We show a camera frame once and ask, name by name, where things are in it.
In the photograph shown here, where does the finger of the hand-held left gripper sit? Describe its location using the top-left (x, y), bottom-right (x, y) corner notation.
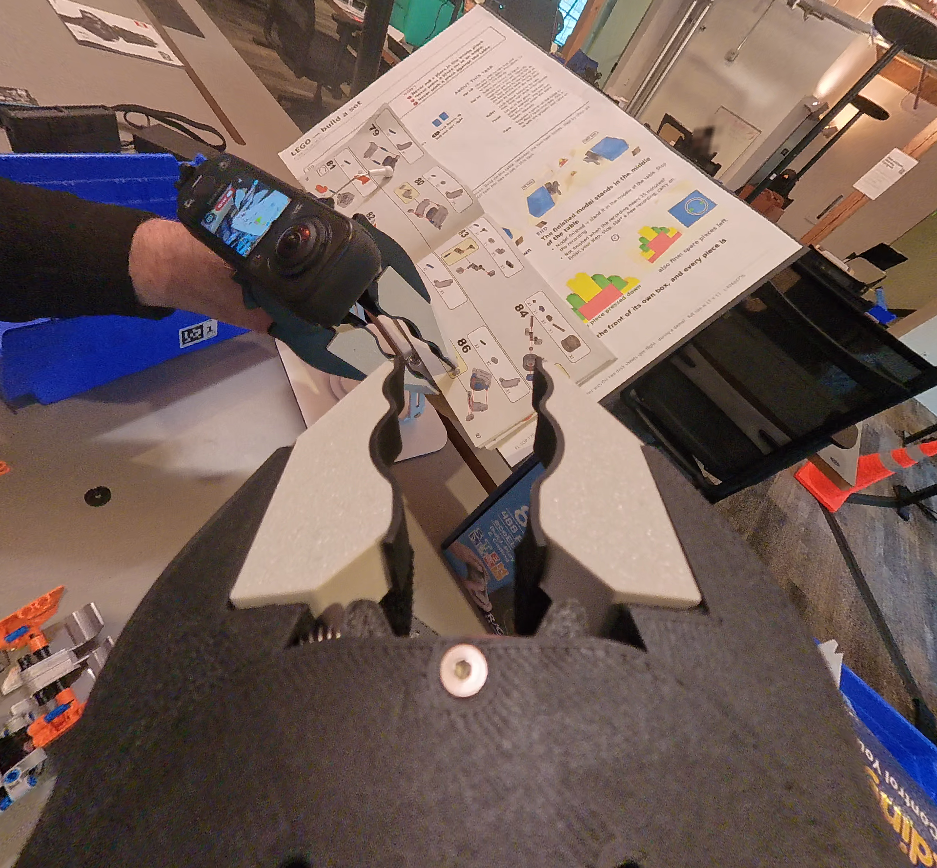
top-left (326, 326), bottom-right (455, 394)
top-left (368, 271), bottom-right (461, 374)

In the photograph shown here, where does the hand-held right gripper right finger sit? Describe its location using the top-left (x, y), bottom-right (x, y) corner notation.
top-left (512, 357), bottom-right (704, 609)

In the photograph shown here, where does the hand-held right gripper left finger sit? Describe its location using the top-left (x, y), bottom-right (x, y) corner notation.
top-left (229, 357), bottom-right (412, 613)

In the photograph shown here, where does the grey orange brick assembly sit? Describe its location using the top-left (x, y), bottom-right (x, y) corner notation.
top-left (0, 586), bottom-right (114, 708)

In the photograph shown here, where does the grey hinged brick piece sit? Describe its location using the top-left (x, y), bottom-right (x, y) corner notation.
top-left (0, 722), bottom-right (48, 814)

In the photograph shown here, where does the white tablet stand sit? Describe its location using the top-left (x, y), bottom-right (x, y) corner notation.
top-left (277, 337), bottom-right (451, 462)

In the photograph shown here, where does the robot kit box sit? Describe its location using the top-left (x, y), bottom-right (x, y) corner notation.
top-left (439, 454), bottom-right (937, 868)

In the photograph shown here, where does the black office chair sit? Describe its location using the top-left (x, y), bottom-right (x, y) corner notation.
top-left (621, 246), bottom-right (937, 504)

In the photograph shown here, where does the orange floor cone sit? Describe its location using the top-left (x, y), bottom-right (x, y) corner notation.
top-left (794, 439), bottom-right (937, 514)

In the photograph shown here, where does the blue bin with white tag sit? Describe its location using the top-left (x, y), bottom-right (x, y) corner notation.
top-left (0, 150), bottom-right (253, 409)

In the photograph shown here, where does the green bag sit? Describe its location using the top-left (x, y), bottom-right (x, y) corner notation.
top-left (390, 0), bottom-right (461, 49)

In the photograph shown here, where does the black rectangular case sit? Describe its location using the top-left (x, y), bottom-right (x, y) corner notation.
top-left (0, 105), bottom-right (122, 155)

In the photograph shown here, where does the large white instruction sheet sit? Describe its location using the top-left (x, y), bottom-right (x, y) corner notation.
top-left (359, 4), bottom-right (806, 470)

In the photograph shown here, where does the black monitor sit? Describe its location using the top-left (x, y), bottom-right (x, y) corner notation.
top-left (498, 0), bottom-right (563, 52)

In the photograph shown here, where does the leaflet with black picture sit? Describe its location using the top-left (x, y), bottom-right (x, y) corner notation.
top-left (46, 0), bottom-right (184, 68)

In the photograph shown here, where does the black round floor lamp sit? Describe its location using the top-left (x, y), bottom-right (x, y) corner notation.
top-left (743, 4), bottom-right (937, 206)

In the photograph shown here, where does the black adapter with cable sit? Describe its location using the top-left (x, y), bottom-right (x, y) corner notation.
top-left (113, 104), bottom-right (228, 157)

